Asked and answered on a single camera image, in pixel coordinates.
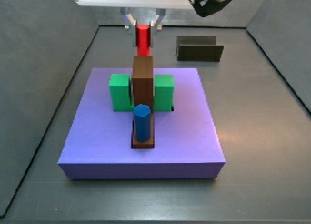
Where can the black U-shaped holder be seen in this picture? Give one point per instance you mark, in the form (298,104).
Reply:
(198,48)

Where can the purple board block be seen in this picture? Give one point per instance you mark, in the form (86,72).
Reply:
(187,151)

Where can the red hexagonal peg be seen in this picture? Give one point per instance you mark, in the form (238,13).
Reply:
(143,40)

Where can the green right block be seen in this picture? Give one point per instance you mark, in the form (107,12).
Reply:
(163,92)

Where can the brown tall block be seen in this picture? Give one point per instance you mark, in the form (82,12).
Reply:
(142,83)

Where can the green block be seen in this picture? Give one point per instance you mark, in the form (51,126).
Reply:
(120,92)
(163,92)

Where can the blue hexagonal peg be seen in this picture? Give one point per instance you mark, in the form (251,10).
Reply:
(142,118)

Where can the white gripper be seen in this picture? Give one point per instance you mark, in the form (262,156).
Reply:
(131,23)

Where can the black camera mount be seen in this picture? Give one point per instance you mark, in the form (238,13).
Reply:
(209,7)

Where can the green left block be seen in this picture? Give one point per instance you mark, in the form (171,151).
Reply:
(120,92)

